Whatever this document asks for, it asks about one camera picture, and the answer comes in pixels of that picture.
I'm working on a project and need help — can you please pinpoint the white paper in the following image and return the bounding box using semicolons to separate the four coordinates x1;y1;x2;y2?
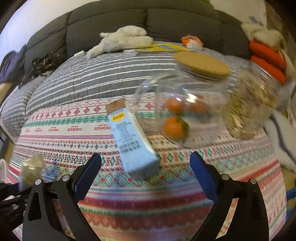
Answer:
18;153;44;191

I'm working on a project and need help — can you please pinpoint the light blue carton box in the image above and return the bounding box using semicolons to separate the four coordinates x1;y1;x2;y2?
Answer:
105;98;159;181

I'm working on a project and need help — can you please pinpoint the colourful patterned tablecloth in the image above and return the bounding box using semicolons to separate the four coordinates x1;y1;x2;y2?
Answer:
4;92;289;241

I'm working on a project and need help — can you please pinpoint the orange tangerine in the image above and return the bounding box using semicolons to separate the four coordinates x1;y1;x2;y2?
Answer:
189;100;209;113
166;97;185;114
163;116;189;141

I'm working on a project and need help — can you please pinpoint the plastic jar of nuts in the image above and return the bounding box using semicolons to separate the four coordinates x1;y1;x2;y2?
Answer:
223;62;282;139

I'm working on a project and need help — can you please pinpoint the glass jar with cork lid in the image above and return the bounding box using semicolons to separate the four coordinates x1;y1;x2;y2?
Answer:
133;51;230;148

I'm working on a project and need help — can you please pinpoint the dark plaid shirt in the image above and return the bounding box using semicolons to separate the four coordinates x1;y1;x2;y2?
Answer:
18;53;67;88

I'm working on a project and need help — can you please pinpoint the purple jacket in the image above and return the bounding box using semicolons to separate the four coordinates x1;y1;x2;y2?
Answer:
1;45;26;84

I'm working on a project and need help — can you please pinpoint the red cushion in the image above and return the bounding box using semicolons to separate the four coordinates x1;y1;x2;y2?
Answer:
250;55;286;85
249;41;286;71

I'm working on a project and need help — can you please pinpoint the grey striped quilt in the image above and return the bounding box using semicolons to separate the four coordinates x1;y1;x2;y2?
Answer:
0;41;232;140

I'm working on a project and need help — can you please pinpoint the white power adapter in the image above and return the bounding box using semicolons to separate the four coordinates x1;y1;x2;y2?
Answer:
73;50;85;57

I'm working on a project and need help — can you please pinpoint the orange snack bag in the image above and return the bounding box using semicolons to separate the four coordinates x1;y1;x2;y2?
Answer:
181;35;204;51

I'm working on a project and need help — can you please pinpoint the yellow book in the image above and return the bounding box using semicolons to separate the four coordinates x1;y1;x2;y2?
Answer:
136;43;189;53

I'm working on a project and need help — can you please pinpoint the white plush toy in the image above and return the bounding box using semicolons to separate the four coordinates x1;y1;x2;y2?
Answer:
86;25;154;59

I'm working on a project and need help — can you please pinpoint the dark grey sofa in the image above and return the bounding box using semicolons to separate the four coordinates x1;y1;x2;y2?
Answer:
24;1;250;71

